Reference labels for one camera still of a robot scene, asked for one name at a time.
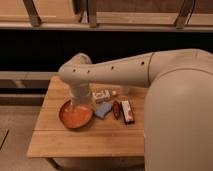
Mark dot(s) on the wooden shelf rail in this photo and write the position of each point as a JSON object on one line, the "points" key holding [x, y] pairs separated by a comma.
{"points": [[108, 15]]}

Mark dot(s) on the orange ceramic bowl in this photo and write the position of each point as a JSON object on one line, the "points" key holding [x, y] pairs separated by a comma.
{"points": [[75, 117]]}

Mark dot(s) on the dark red small object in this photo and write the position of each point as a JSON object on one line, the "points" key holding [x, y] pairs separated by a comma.
{"points": [[116, 109]]}

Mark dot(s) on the wooden table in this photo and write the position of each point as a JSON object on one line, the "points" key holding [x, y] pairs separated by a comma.
{"points": [[100, 138]]}

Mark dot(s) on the red white snack box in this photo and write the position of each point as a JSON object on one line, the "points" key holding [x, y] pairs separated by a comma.
{"points": [[127, 112]]}

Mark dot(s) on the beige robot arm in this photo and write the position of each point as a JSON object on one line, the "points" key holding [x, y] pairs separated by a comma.
{"points": [[178, 108]]}

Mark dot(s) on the white labelled bottle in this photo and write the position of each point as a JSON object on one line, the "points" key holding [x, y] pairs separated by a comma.
{"points": [[103, 95]]}

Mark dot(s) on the blue sponge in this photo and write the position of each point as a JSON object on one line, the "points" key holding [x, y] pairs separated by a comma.
{"points": [[103, 109]]}

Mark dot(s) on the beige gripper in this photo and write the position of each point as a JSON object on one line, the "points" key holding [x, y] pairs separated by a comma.
{"points": [[81, 94]]}

